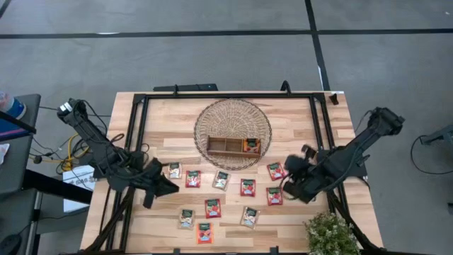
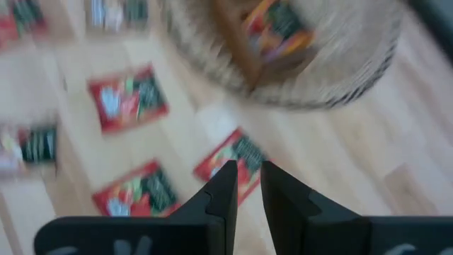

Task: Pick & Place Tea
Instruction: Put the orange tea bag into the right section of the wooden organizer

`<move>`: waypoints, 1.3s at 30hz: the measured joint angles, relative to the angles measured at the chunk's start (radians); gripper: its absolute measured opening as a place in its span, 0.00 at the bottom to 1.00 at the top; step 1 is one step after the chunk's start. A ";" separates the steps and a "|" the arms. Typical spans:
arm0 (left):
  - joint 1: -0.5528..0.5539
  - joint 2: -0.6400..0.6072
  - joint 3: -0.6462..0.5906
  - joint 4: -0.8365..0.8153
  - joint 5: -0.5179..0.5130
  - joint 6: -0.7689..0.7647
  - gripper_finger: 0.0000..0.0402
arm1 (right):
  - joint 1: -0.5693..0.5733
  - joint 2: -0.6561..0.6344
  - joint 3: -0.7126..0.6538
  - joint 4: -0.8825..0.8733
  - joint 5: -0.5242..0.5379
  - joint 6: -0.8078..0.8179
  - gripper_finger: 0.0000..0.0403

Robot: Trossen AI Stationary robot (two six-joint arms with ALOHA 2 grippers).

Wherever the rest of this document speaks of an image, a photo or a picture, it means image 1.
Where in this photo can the beige tea packet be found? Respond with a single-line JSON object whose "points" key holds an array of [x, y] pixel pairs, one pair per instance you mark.
{"points": [[175, 171], [186, 219], [221, 180], [250, 217]]}

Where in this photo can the round woven placemat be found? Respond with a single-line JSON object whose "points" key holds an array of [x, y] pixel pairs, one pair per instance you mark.
{"points": [[231, 117]]}

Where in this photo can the black bar-shaped device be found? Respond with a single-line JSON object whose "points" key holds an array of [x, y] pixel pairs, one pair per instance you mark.
{"points": [[184, 88]]}

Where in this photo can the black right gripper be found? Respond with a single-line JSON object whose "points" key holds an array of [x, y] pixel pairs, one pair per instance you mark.
{"points": [[301, 187]]}

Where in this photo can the blue cup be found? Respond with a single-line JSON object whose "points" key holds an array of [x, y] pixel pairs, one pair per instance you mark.
{"points": [[12, 106]]}

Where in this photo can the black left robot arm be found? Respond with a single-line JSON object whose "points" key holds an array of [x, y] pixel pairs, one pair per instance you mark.
{"points": [[92, 134]]}

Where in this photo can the small black bracket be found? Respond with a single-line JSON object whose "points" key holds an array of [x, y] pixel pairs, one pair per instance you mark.
{"points": [[333, 99]]}

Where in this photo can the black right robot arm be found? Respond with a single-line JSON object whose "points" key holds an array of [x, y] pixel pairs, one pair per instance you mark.
{"points": [[357, 145]]}

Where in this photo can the black table-edge bracket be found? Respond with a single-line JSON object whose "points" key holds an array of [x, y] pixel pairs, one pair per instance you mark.
{"points": [[274, 250], [176, 251]]}

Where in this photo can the white paper sheet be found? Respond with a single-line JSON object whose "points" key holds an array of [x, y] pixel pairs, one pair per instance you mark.
{"points": [[79, 175]]}

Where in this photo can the orange tea packet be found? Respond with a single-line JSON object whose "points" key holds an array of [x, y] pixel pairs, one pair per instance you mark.
{"points": [[205, 233], [251, 145]]}

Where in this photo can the red tea packet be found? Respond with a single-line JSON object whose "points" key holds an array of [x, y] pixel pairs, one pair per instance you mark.
{"points": [[248, 187], [212, 209], [276, 171], [274, 196], [193, 179]]}

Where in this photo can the grey side table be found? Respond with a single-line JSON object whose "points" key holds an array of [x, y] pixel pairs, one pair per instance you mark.
{"points": [[21, 166]]}

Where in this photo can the black computer mouse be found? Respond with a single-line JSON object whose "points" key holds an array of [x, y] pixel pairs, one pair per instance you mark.
{"points": [[8, 244]]}

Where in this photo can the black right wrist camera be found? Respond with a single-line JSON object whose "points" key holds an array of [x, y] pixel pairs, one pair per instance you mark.
{"points": [[309, 152]]}

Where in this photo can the black power plug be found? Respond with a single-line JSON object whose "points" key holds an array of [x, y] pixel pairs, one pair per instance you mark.
{"points": [[37, 159]]}

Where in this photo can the black aluminium table frame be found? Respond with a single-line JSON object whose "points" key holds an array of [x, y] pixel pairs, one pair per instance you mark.
{"points": [[247, 95]]}

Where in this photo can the black curved clamp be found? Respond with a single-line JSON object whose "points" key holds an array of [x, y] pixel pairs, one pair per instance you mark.
{"points": [[286, 81]]}

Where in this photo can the wooden tea box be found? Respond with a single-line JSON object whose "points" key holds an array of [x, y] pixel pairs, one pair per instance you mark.
{"points": [[216, 144]]}

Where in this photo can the white red printed paper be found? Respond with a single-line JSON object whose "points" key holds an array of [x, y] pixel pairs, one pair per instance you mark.
{"points": [[3, 152]]}

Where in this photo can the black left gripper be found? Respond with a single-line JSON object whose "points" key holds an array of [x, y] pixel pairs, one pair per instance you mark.
{"points": [[147, 178]]}

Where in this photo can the dark blue box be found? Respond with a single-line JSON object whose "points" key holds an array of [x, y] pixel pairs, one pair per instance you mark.
{"points": [[10, 129]]}

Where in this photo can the grey metal stand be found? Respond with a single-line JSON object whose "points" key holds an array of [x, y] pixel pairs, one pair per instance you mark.
{"points": [[440, 134]]}

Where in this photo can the green artificial plant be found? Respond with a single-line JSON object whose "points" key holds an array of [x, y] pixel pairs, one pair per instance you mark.
{"points": [[331, 233]]}

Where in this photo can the black support beam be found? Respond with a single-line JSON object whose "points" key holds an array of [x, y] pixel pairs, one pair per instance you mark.
{"points": [[53, 186]]}

